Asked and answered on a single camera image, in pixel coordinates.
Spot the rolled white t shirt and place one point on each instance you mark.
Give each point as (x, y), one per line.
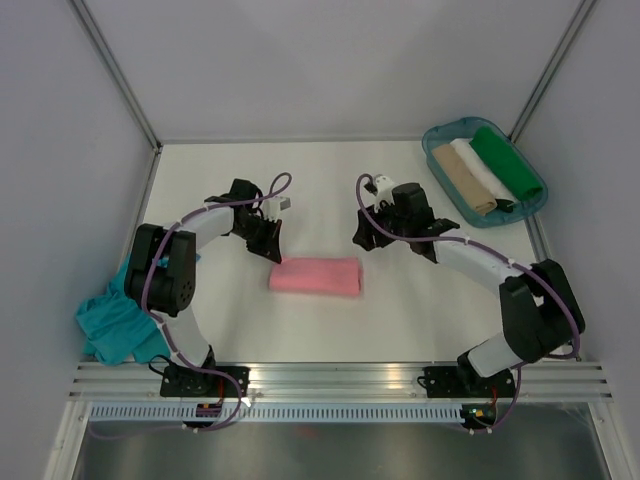
(480, 170)

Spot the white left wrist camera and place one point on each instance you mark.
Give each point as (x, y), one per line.
(274, 207)

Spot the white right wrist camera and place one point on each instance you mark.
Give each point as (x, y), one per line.
(381, 187)

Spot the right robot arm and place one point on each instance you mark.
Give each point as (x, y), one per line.
(540, 316)

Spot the rolled green t shirt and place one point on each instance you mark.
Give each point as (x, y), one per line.
(506, 164)

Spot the aluminium frame post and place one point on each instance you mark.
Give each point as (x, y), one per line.
(560, 53)
(108, 59)

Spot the aluminium mounting rail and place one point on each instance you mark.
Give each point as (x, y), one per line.
(545, 382)

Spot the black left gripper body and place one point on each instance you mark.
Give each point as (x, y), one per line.
(259, 234)

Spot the pink t shirt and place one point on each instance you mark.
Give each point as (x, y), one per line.
(311, 275)

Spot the left aluminium frame post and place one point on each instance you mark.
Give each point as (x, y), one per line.
(108, 59)

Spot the white slotted cable duct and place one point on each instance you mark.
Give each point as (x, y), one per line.
(277, 412)

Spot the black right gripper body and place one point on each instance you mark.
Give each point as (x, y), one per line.
(386, 219)

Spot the right aluminium frame post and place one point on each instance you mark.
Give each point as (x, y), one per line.
(560, 53)

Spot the blue plastic bin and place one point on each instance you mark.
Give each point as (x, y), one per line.
(466, 128)

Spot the rolled beige t shirt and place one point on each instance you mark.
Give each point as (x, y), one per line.
(475, 195)

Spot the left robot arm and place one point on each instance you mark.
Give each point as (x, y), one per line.
(161, 279)

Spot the teal t shirt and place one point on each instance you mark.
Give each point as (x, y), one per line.
(118, 330)

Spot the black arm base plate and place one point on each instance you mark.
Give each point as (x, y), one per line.
(182, 382)

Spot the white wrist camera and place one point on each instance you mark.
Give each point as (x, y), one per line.
(381, 187)
(274, 207)

